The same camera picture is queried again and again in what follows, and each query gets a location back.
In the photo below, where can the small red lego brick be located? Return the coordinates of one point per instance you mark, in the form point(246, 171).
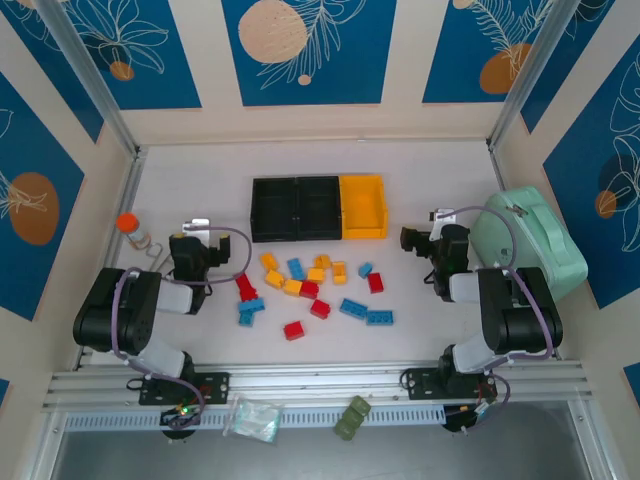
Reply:
point(245, 286)

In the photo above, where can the small blue lego brick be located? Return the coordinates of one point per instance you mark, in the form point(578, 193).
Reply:
point(365, 270)
point(246, 320)

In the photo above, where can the long blue lego brick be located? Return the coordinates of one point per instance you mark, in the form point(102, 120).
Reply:
point(353, 308)
point(380, 317)
point(251, 305)

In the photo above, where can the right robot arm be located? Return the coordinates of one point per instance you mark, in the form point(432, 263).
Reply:
point(520, 320)

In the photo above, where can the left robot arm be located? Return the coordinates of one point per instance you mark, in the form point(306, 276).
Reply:
point(110, 310)

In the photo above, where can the yellow plastic bin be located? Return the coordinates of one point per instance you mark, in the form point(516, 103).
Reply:
point(364, 205)

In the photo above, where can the black plastic bin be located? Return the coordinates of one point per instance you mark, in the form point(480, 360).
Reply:
point(320, 207)
point(275, 210)

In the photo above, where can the orange capped bottle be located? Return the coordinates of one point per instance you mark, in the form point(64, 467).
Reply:
point(129, 223)

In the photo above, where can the mint green zip bag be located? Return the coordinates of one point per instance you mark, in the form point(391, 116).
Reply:
point(530, 250)

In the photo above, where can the small circuit board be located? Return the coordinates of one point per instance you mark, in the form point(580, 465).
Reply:
point(182, 412)
point(472, 412)

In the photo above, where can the clear plastic packet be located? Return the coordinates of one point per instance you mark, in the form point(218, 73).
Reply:
point(255, 420)

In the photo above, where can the olive green block pack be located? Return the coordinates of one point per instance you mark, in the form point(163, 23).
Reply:
point(352, 417)

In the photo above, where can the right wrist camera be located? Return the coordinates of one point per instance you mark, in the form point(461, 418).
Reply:
point(442, 215)

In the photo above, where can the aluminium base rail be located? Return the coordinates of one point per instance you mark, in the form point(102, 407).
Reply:
point(320, 380)

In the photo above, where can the aluminium corner post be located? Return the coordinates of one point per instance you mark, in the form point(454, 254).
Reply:
point(90, 75)
point(530, 75)

